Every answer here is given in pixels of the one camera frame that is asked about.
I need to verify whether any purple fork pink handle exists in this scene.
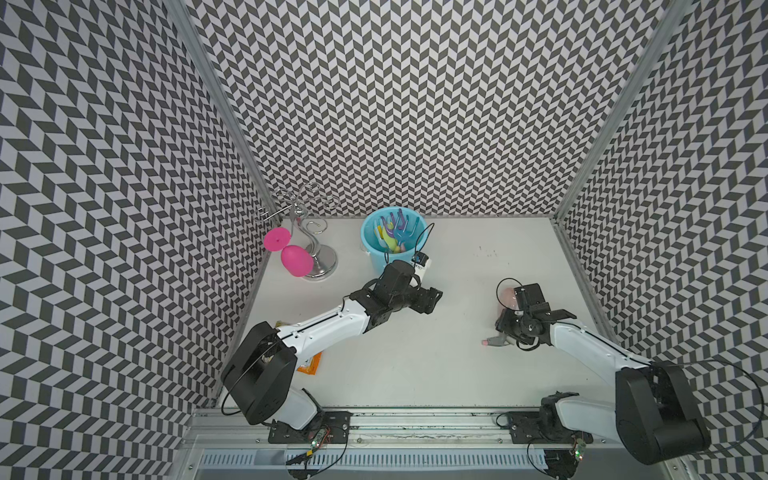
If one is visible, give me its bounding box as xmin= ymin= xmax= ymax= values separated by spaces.
xmin=382 ymin=210 xmax=407 ymax=238

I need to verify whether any chrome glass holder stand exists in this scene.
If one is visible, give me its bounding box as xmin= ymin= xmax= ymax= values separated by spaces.
xmin=260 ymin=183 xmax=338 ymax=281

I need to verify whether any light blue toy rake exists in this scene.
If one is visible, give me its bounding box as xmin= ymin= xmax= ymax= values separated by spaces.
xmin=403 ymin=215 xmax=423 ymax=250

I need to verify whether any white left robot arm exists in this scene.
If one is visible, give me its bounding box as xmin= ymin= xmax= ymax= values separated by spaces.
xmin=221 ymin=260 xmax=443 ymax=430

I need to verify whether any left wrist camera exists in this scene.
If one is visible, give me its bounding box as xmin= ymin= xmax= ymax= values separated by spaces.
xmin=411 ymin=251 xmax=431 ymax=280

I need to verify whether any green trowel wooden handle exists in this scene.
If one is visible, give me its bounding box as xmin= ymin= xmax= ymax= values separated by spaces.
xmin=384 ymin=236 xmax=405 ymax=254

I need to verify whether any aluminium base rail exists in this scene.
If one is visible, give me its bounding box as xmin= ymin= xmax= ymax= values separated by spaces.
xmin=167 ymin=407 xmax=698 ymax=479

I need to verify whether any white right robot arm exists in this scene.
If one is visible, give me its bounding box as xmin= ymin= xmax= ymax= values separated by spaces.
xmin=495 ymin=284 xmax=712 ymax=465

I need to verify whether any orange Fox's candy bag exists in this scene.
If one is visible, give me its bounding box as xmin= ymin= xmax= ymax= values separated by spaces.
xmin=275 ymin=322 xmax=322 ymax=375

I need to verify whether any light blue plastic bucket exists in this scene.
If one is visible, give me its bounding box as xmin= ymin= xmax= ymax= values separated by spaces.
xmin=360 ymin=206 xmax=429 ymax=274

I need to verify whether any teal fork yellow handle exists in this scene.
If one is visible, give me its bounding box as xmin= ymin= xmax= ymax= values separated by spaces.
xmin=394 ymin=209 xmax=421 ymax=253

